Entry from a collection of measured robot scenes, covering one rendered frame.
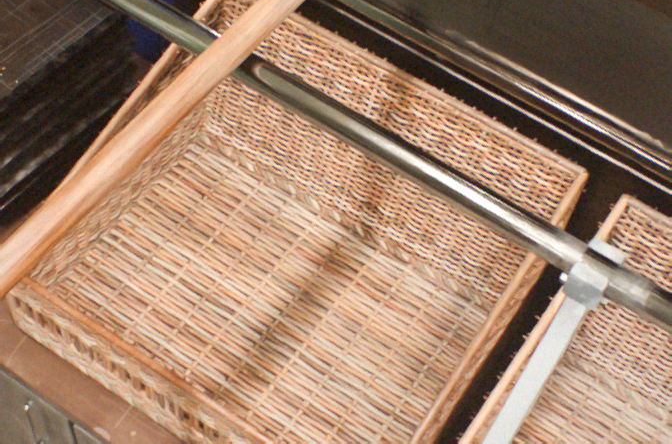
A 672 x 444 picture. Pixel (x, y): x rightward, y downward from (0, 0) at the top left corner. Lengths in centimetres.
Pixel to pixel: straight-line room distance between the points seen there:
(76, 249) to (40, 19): 31
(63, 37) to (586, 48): 69
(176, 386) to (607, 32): 63
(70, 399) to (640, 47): 82
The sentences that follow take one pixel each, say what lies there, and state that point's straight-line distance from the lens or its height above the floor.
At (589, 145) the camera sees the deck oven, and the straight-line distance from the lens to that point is 151.
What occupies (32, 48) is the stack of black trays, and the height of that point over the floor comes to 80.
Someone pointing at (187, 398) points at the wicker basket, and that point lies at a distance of 145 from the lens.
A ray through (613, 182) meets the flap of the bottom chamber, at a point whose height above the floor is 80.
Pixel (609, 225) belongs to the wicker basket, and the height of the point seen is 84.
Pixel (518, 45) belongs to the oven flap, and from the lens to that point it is 143.
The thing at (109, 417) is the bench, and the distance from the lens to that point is 158.
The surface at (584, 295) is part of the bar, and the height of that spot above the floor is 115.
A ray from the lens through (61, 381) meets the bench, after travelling 161.
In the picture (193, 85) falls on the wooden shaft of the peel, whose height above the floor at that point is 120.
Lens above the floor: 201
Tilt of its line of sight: 54 degrees down
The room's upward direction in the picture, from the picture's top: 6 degrees clockwise
